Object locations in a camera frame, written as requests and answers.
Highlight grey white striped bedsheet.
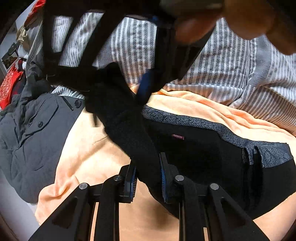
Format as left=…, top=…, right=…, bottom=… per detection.
left=25, top=11, right=296, bottom=135

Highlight red patterned bag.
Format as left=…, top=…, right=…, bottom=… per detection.
left=0, top=65, right=23, bottom=109

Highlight peach orange blanket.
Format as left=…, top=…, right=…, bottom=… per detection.
left=35, top=90, right=295, bottom=240

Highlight person's right hand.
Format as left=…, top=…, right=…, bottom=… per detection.
left=176, top=1, right=295, bottom=55

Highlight dark grey jacket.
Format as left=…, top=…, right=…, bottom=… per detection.
left=0, top=48, right=86, bottom=204

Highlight black pants with patterned waistband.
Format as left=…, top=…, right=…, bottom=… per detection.
left=83, top=63, right=295, bottom=218

